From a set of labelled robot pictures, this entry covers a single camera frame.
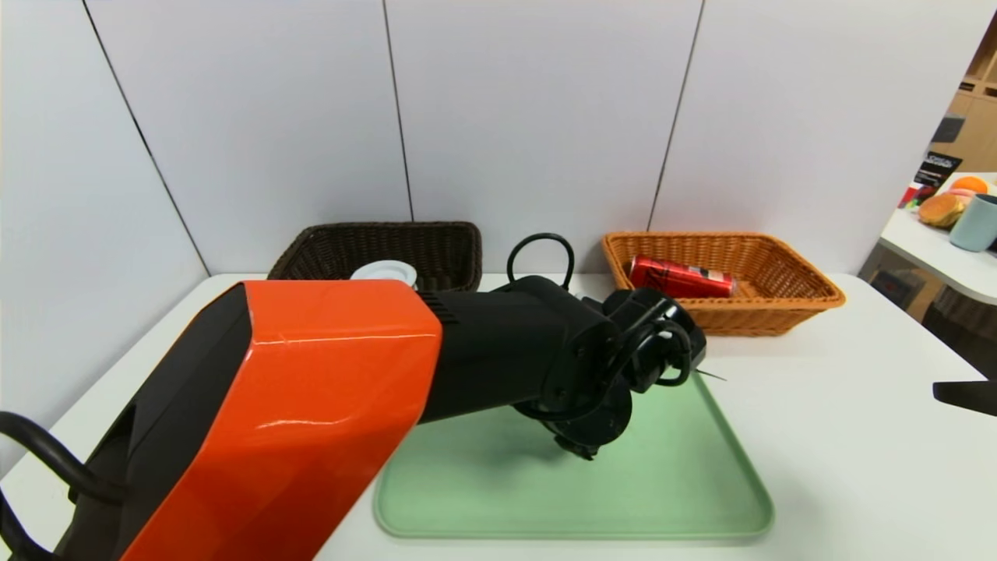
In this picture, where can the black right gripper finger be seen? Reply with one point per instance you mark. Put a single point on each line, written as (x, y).
(970, 396)

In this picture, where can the red soda can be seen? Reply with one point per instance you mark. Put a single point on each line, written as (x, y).
(678, 279)

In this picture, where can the white plastic sink strainer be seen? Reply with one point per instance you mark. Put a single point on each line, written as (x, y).
(383, 271)

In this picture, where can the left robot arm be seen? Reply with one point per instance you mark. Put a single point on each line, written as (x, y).
(311, 405)

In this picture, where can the pink round toy food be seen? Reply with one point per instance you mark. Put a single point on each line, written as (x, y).
(960, 195)

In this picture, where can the orange wicker basket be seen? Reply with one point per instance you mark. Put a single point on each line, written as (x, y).
(779, 304)

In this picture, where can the dark brown wicker basket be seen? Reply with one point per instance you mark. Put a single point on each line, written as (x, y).
(444, 253)

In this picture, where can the white side table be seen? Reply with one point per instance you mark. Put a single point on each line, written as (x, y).
(935, 261)

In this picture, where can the teal cup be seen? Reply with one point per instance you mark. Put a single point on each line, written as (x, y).
(974, 226)

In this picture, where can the brown bread bun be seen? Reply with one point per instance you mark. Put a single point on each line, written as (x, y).
(941, 212)

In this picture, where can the small red box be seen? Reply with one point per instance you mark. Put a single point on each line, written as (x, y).
(910, 197)

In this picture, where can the orange fruit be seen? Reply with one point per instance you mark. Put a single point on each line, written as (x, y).
(970, 186)

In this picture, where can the black printed box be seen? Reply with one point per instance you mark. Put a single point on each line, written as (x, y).
(938, 170)

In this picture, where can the wooden shelf unit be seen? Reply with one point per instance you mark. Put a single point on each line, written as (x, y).
(977, 125)

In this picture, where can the light green plastic tray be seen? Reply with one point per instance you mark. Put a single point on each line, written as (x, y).
(662, 483)

